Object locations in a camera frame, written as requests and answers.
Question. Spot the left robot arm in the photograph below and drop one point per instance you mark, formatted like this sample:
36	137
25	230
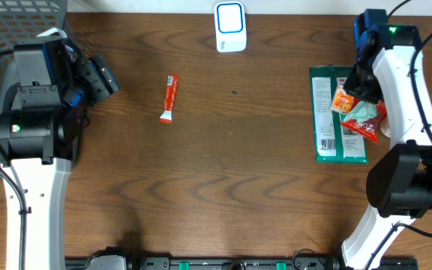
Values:
47	92

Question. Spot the red snack stick packet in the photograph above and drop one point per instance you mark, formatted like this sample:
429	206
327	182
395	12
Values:
172	86

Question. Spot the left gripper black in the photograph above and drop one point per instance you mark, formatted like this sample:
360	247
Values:
100	80

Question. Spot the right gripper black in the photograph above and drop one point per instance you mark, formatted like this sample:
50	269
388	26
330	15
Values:
352	86

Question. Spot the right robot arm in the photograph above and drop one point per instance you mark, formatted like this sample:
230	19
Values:
399	186

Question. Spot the green snack packet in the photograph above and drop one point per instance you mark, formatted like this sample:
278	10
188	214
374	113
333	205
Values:
333	142

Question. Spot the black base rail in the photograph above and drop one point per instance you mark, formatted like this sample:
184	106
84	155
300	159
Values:
301	262

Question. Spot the white barcode scanner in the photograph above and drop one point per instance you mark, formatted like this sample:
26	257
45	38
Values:
230	26

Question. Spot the pale green wipes packet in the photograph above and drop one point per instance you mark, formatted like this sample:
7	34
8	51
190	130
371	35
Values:
362	112

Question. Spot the small orange juice box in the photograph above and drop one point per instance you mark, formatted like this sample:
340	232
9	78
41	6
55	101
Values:
342	102

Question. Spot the green lid white jar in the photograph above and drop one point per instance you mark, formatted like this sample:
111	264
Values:
384	126

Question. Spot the orange red snack pouch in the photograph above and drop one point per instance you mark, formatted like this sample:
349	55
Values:
368	129

